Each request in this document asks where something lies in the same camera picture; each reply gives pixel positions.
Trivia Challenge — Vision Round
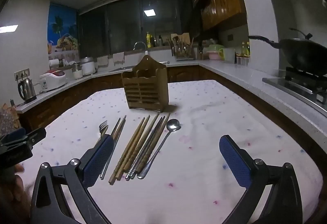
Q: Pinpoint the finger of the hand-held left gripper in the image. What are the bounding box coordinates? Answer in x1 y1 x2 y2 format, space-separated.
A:
16 127 47 150
0 127 27 145

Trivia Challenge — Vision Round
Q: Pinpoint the dark wooden chopstick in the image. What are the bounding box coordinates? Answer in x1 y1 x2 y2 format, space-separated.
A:
129 116 166 179

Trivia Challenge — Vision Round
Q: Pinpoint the metal fork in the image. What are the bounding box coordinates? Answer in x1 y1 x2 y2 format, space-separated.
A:
96 120 109 148

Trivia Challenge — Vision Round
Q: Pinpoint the tropical fruit wall poster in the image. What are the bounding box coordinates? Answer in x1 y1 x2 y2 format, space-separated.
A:
48 3 78 60

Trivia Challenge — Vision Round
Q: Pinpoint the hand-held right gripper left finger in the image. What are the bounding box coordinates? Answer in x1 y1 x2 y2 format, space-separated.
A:
31 134 114 224

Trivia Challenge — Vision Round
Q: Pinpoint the glass jar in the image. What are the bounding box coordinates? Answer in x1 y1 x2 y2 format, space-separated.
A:
72 63 83 79

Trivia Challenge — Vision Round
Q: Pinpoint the white dotted tablecloth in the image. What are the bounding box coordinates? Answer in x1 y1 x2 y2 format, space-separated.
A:
24 80 324 224

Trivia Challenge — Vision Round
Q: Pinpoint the black wok with lid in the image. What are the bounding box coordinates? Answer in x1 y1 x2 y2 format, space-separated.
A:
248 27 327 74

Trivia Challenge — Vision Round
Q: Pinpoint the white and red rice cooker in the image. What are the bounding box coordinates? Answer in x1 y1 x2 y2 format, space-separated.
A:
39 70 67 92

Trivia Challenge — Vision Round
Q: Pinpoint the wooden cutting board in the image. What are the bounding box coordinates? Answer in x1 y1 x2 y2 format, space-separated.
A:
171 32 191 47

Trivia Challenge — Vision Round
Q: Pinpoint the brown-handled metal chopstick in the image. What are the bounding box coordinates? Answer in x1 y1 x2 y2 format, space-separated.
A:
102 115 127 180
100 118 121 180

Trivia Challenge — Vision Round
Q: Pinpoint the steel gas stove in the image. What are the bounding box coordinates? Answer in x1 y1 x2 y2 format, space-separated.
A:
263 67 327 112

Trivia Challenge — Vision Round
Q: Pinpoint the metal dish rack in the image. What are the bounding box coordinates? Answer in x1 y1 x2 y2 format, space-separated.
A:
171 36 194 61

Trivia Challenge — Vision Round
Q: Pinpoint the metal knife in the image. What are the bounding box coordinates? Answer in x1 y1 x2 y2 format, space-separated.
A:
125 116 164 180

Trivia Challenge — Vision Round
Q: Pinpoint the floral patterned cloth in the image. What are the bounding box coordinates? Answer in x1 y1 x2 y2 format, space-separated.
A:
0 103 22 135

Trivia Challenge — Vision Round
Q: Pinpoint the white plastic jug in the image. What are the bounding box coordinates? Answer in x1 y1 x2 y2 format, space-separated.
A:
223 48 236 64

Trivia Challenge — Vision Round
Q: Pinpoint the dark kitchen window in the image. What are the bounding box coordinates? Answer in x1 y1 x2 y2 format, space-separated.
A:
78 0 202 55

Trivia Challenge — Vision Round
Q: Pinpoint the metal spoon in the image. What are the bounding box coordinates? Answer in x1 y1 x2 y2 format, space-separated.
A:
137 118 182 179

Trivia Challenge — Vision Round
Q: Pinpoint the wall power strip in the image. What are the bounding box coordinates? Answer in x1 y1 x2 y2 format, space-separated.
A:
14 68 30 80

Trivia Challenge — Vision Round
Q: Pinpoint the white lidded pot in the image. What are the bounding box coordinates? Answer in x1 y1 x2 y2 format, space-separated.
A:
80 57 96 76

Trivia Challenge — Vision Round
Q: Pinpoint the person's left hand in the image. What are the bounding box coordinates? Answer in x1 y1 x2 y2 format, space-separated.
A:
0 164 31 224

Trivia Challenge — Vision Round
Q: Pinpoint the wooden utensil holder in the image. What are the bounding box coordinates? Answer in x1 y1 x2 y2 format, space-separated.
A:
121 56 168 113

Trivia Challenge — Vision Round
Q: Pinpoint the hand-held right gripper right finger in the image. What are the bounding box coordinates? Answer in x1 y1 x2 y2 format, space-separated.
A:
219 135 303 224

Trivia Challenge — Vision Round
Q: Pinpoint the steel electric kettle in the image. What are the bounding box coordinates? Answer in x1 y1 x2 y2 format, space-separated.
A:
17 78 37 104

